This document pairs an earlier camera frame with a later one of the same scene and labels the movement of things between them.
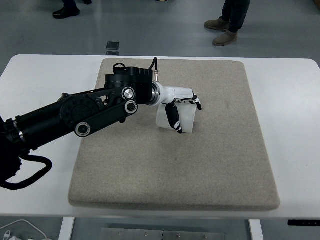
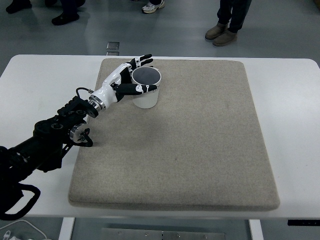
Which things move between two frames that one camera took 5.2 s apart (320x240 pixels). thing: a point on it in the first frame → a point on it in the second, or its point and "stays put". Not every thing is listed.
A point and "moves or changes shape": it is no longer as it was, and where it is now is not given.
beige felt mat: (143, 163) stays put
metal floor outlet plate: (112, 48) stays put
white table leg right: (256, 229) stays put
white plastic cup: (185, 112) moves or changes shape
